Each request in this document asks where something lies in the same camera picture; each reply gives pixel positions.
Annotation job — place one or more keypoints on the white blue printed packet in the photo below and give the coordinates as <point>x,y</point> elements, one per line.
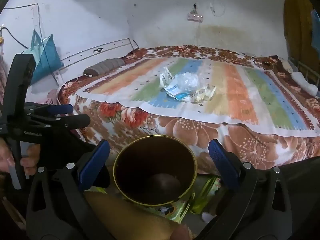
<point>175,92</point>

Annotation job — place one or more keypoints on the metal rack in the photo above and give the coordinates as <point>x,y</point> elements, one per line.
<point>303,67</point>

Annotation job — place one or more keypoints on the striped pastel mat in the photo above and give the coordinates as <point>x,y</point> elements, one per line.
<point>237,100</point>

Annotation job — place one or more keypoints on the brown floral blanket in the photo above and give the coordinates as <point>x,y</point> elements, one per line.
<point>180,130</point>

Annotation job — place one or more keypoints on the grey ribbed pillow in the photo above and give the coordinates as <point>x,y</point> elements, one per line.
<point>105,66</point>

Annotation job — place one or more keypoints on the black wall plug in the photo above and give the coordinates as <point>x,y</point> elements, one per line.
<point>194,6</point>

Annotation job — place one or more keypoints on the metal bed headboard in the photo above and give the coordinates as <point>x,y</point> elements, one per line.
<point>112,45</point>

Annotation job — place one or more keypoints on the brown hanging garment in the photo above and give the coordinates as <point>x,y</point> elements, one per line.
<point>297,25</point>

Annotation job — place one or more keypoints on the white padded object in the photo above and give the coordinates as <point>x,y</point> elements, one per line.
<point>303,82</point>

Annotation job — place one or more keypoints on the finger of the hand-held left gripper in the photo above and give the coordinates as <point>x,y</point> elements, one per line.
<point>62,108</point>
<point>75,121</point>

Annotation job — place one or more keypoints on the teal plastic bag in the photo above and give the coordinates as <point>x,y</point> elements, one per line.
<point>47,55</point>

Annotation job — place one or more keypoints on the person's tan trouser leg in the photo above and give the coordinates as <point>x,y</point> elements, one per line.
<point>125,220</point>

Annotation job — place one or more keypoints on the white power strip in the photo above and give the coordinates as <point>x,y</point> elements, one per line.
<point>195,17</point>

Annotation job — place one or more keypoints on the white crumpled wrapper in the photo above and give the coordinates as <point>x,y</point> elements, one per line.
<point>166,77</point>

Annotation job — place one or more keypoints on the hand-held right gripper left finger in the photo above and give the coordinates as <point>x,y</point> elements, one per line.
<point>93,165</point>

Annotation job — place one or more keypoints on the brown metal bin gold rim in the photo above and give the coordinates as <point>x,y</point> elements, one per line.
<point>155,160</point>

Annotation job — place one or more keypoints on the teal printed cloth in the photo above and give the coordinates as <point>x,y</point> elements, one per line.
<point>315,30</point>

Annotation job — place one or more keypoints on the person's left hand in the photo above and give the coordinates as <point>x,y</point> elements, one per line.
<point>31,160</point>

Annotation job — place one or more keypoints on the clear plastic bag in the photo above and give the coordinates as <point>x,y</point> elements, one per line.
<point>187,81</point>

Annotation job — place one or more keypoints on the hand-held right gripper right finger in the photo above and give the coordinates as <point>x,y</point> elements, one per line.
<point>223,165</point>

